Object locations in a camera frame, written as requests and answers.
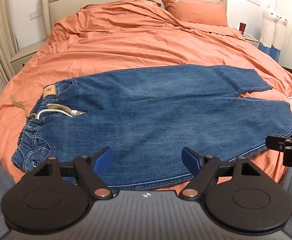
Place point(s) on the white wall switch plate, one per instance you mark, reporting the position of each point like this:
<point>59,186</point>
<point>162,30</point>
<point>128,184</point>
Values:
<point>34,15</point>

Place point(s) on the beige bedside table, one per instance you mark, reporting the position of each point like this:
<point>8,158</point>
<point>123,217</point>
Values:
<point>23,53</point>

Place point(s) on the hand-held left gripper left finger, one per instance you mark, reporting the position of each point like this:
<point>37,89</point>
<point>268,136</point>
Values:
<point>103,160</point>

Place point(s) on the orange duvet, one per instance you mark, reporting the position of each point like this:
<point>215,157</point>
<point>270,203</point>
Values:
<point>126,42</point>

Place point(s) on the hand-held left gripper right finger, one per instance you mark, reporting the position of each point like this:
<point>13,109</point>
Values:
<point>189,159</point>

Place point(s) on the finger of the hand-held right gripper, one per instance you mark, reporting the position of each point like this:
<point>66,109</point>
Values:
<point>277,142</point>

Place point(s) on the white bedside table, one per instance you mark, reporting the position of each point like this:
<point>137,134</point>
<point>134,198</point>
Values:
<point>252,39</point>

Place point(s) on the orange embroidered pillow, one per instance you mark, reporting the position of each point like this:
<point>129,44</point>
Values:
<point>149,3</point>
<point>198,8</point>

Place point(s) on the dark red jar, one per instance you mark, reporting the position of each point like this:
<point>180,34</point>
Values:
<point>242,27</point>

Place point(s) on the white wall socket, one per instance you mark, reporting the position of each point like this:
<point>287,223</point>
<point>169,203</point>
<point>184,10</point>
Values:
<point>253,0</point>

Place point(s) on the white alpaca plush toy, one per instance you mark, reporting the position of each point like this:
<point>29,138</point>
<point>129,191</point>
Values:
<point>267,27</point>
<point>279,37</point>

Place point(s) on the blue denim pants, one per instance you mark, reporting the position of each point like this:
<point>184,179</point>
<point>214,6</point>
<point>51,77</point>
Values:
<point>141,110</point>

